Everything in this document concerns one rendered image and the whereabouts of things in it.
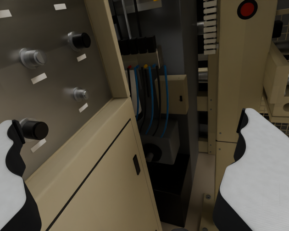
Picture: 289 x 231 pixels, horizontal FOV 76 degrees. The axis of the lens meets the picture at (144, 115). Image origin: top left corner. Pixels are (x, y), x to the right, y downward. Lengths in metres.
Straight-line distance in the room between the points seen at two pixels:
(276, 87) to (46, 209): 0.53
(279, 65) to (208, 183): 1.04
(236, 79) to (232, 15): 0.18
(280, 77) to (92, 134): 0.44
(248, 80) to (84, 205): 0.55
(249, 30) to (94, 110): 0.46
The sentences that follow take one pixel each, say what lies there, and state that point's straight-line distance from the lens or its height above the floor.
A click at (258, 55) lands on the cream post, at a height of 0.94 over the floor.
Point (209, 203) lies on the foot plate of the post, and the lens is 1.32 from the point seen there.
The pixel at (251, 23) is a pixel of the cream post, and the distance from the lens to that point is 0.61.
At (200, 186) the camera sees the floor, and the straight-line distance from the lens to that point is 1.40.
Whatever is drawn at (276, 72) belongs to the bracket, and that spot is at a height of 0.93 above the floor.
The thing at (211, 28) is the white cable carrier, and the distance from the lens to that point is 0.61.
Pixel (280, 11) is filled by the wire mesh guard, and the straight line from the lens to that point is 1.03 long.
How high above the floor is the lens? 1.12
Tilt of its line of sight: 31 degrees down
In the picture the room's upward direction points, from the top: 12 degrees counter-clockwise
